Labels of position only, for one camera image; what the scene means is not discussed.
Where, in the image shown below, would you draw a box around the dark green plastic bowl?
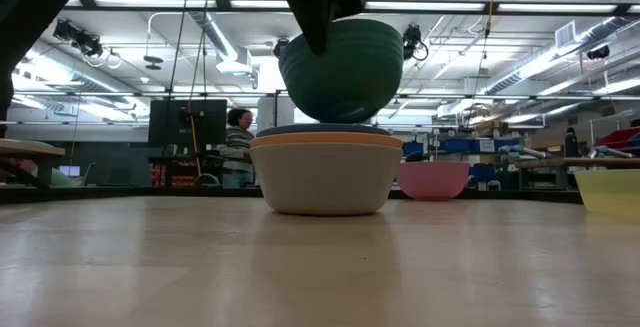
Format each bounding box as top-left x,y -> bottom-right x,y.
278,18 -> 405,125

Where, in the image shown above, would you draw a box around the blue plastic bowl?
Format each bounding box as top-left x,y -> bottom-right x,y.
255,123 -> 392,139

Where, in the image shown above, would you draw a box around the orange plastic bowl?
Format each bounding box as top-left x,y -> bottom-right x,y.
249,132 -> 404,150

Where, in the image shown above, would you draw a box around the white plastic bowl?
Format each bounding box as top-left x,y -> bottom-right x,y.
248,142 -> 404,217

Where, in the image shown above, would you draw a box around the pink plastic bowl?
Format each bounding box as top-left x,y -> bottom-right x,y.
395,161 -> 471,201

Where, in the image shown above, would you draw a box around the yellow plastic bowl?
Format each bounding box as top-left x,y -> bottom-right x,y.
573,168 -> 640,217

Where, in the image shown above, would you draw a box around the person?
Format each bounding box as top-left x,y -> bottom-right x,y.
217,108 -> 257,189

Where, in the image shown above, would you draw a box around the blue storage bin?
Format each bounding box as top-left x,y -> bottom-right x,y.
402,138 -> 521,155
468,164 -> 497,184

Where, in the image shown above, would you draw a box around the black monitor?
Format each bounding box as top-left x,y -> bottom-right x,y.
148,98 -> 228,154

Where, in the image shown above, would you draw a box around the red storage crates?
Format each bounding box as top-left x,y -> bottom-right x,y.
151,162 -> 199,189

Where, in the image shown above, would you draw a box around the black ceiling spotlights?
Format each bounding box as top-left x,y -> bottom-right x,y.
53,18 -> 104,59

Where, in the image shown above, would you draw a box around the wooden side table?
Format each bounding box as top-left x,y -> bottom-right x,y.
514,157 -> 640,191
0,138 -> 67,191

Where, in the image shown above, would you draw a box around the black bottle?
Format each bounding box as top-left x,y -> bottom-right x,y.
564,126 -> 580,159

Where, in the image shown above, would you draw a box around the red storage bin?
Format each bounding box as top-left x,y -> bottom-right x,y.
594,126 -> 640,151

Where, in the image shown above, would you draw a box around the black ceiling camera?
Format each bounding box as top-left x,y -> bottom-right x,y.
272,36 -> 291,59

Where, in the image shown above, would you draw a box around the black hanging camera mount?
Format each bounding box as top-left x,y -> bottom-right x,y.
402,23 -> 430,63

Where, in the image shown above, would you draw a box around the black overhead frame beam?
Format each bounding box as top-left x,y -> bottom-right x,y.
64,0 -> 640,16

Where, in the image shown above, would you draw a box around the yellow hanging cable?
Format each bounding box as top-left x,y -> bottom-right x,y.
483,0 -> 500,39

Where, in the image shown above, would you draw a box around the black aluminium table frame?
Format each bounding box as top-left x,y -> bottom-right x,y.
0,185 -> 585,206

